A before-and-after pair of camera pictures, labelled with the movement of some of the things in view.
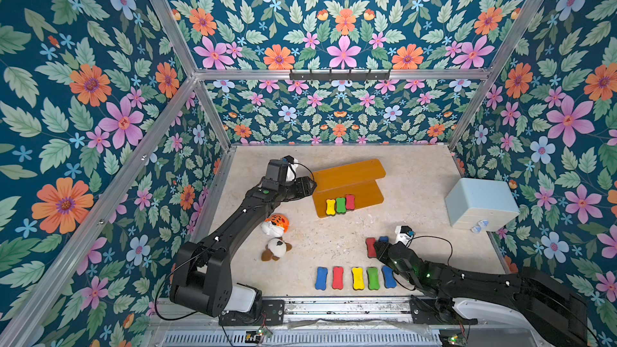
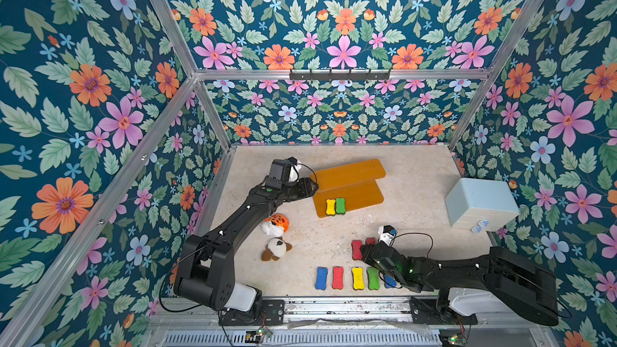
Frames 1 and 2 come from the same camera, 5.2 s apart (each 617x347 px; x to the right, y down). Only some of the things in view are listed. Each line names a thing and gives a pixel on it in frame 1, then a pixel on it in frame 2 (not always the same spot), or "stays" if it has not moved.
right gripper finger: (382, 248) → (366, 250)
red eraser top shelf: (337, 278) stays
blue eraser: (320, 283) stays
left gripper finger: (309, 185) stays
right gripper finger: (384, 257) → (378, 264)
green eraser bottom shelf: (341, 205) stays
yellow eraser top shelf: (358, 278) stays
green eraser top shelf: (373, 278) stays
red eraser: (350, 202) → (357, 253)
